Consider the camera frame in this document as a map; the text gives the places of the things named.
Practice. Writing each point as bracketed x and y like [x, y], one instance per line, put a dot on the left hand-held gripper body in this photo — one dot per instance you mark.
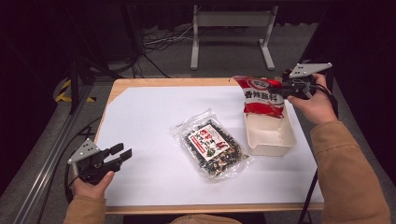
[84, 152]

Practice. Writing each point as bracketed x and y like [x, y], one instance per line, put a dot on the person's left hand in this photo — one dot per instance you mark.
[91, 189]

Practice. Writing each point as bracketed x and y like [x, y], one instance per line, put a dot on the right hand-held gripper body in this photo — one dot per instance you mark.
[306, 70]

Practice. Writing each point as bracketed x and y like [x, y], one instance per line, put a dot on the clear bag of dried seaweed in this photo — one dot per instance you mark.
[207, 144]

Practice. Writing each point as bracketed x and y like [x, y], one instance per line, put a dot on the red seasoning packet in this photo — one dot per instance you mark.
[263, 107]

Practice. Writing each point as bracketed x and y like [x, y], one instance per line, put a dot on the white metal stand frame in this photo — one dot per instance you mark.
[232, 18]

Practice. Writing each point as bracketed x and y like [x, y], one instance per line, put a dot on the yellow black hazard tape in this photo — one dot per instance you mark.
[63, 91]

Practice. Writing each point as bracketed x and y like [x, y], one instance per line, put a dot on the person's right hand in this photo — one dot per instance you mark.
[316, 107]

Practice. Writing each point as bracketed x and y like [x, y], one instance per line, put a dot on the white paper sheet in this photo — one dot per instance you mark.
[155, 112]

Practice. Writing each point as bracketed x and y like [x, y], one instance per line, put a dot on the person's tan clothing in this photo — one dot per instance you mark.
[205, 219]

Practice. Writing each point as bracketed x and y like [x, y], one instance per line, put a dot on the white plastic container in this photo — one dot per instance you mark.
[271, 133]

